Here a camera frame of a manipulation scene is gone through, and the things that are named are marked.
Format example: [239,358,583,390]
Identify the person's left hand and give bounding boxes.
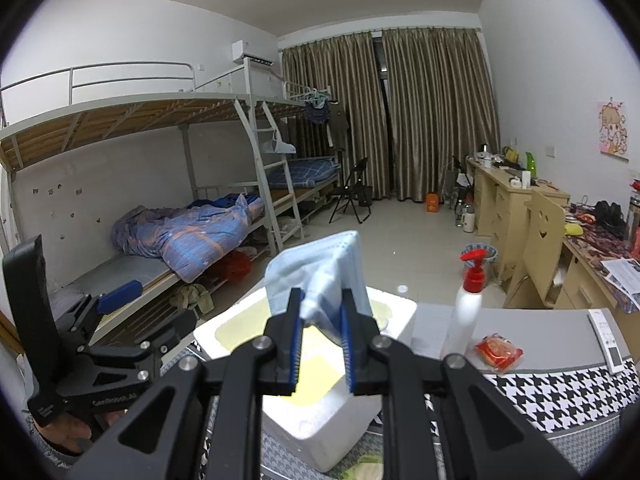
[34,413,92,454]

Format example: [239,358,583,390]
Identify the red snack packet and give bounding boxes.
[474,334,524,373]

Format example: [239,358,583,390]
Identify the white red pump bottle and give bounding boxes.
[440,256,486,359]

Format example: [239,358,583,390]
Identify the blue plaid quilt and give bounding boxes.
[111,194,264,283]

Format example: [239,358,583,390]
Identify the white metal bunk bed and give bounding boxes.
[1,62,330,343]

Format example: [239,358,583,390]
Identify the white foam box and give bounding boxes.
[192,286,419,474]

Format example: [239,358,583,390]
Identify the yellow cloth in box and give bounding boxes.
[214,299,392,410]

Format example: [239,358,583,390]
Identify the houndstooth table cloth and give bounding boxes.
[188,364,640,480]

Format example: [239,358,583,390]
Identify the wooden smiley chair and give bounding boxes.
[503,191,566,309]

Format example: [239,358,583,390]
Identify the blue patterned basin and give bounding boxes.
[460,242,498,266]

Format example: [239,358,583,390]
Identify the white remote control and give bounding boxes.
[588,309,624,375]

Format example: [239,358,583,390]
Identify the white jug on floor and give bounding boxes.
[462,209,475,233]

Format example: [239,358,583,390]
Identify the orange box on floor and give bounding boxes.
[425,193,440,214]

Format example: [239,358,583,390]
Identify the wooden desk with drawers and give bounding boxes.
[465,157,570,282]

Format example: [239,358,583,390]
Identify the papers on desk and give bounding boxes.
[602,259,640,312]

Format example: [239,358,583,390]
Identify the black folding chair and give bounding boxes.
[329,157,373,224]

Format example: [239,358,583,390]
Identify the white air conditioner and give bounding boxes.
[231,40,273,67]

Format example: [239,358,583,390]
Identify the brown curtains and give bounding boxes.
[281,27,500,202]

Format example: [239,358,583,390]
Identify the pink cartoon poster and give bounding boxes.
[598,99,628,159]

